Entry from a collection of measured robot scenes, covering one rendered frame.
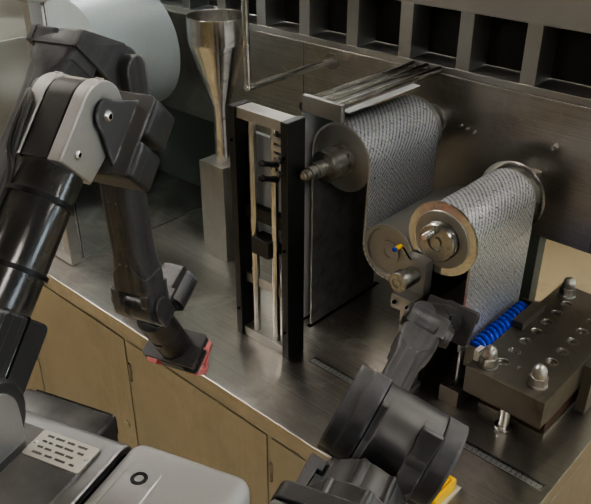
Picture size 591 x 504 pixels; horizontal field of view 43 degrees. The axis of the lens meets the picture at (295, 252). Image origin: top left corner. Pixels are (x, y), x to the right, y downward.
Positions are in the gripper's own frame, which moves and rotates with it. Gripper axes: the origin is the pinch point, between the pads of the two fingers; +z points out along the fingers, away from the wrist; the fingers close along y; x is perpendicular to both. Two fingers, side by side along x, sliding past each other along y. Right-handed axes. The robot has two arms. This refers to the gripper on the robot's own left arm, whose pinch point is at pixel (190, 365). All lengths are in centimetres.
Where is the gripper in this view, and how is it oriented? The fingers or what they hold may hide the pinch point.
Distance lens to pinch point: 142.0
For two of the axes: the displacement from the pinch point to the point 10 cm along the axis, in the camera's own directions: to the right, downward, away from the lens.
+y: -9.1, -2.0, 3.5
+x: -3.5, 8.2, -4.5
